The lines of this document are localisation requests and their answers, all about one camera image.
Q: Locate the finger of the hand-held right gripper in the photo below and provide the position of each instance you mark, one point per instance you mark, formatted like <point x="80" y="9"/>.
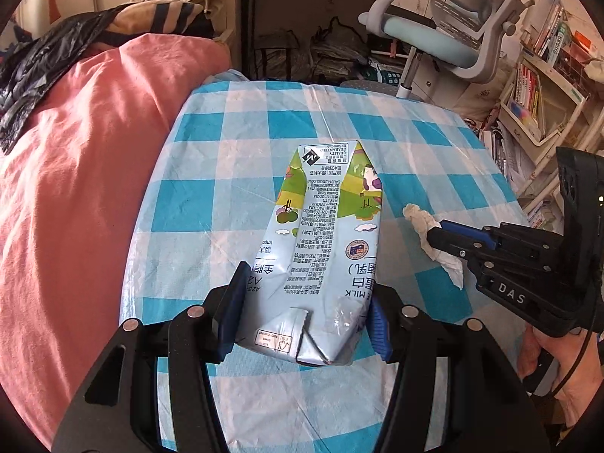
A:
<point x="448" y="243"/>
<point x="467" y="237"/>

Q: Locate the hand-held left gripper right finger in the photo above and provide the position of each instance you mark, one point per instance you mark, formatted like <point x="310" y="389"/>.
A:
<point x="380" y="332"/>

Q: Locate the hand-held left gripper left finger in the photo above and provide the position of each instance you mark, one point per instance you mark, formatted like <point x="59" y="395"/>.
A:
<point x="231" y="314"/>

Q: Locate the small white tissue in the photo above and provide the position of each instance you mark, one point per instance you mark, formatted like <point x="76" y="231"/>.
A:
<point x="420" y="219"/>

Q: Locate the light blue milk carton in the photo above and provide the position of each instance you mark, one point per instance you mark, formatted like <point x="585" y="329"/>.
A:
<point x="321" y="245"/>

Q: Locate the person's right hand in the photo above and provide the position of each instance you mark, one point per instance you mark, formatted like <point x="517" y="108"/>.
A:
<point x="590" y="387"/>

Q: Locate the pile of magazines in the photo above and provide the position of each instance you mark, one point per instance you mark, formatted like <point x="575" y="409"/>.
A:
<point x="502" y="155"/>

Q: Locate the blue checkered tablecloth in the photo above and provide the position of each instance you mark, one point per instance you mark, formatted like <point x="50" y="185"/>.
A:
<point x="212" y="174"/>

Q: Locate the white bookshelf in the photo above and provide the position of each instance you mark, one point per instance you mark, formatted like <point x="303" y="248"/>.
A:
<point x="566" y="122"/>

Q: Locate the short row of books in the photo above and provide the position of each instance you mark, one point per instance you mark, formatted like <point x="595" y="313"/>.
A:
<point x="527" y="92"/>

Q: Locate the pink blanket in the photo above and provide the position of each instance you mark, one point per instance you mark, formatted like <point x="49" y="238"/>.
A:
<point x="71" y="198"/>

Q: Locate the grey and blue office chair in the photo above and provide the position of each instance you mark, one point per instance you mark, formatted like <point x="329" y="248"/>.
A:
<point x="424" y="42"/>

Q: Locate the black bags under desk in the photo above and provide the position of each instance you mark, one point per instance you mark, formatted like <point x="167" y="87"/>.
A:
<point x="339" y="52"/>

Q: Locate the tall row of books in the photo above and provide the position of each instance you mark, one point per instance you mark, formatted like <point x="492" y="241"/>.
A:
<point x="552" y="33"/>

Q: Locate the black stool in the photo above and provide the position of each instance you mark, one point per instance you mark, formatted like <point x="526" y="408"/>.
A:
<point x="278" y="54"/>

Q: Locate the striped pillow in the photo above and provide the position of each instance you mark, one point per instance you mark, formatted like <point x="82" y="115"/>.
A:
<point x="141" y="16"/>

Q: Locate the black jacket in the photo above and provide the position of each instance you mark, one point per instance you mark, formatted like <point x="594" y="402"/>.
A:
<point x="37" y="66"/>

